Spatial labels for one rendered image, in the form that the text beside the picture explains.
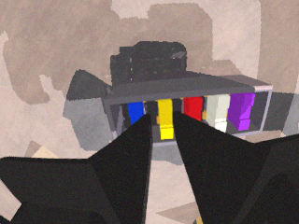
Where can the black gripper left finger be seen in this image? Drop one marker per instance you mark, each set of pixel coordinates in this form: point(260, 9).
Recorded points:
point(114, 182)

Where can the blue fuse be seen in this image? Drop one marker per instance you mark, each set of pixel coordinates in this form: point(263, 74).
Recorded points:
point(136, 111)

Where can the yellow rectangular block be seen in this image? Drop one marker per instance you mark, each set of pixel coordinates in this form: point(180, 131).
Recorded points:
point(165, 116)

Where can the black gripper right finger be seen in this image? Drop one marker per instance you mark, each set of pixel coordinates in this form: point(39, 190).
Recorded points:
point(228, 174)

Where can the red fuse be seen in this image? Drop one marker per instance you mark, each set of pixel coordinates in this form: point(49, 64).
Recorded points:
point(192, 106)

